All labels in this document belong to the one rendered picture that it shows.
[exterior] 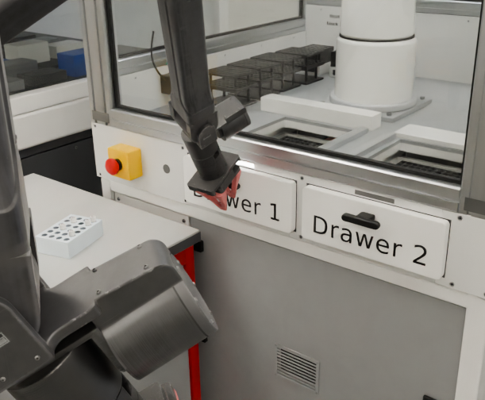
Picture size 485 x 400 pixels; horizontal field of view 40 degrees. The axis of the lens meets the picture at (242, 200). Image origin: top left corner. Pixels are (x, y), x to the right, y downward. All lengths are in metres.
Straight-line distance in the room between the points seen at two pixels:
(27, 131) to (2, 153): 1.67
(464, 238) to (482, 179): 0.11
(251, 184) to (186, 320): 0.99
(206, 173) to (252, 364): 0.57
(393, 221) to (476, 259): 0.15
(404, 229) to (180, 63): 0.49
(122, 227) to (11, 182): 1.20
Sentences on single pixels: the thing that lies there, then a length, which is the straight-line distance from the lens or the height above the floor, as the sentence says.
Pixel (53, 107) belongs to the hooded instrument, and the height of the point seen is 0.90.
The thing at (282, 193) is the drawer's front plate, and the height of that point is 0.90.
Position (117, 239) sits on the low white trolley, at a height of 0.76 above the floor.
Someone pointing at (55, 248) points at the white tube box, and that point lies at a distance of 1.45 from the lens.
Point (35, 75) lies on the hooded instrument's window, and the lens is 2.04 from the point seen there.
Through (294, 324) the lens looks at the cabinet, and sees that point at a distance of 1.50.
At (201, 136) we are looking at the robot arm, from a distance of 1.16.
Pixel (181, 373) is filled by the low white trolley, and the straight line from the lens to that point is 1.67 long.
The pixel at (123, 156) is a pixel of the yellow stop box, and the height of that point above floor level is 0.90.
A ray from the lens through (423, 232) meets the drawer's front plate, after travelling 1.20.
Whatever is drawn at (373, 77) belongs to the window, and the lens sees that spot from 1.20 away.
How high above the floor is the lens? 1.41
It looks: 23 degrees down
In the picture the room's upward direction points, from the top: 1 degrees counter-clockwise
